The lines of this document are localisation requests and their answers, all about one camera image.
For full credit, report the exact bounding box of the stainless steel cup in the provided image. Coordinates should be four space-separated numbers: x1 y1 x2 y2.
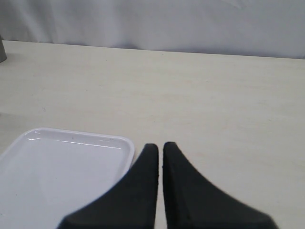
0 36 7 62

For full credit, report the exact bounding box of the white rectangular tray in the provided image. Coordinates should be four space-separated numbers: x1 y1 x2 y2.
0 128 135 229

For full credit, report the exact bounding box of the white backdrop curtain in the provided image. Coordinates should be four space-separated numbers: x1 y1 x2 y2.
0 0 305 59

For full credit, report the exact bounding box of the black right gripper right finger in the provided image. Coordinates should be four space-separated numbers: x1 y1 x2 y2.
163 142 278 229

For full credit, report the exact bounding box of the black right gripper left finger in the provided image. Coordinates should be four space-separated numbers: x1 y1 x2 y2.
58 144 159 229

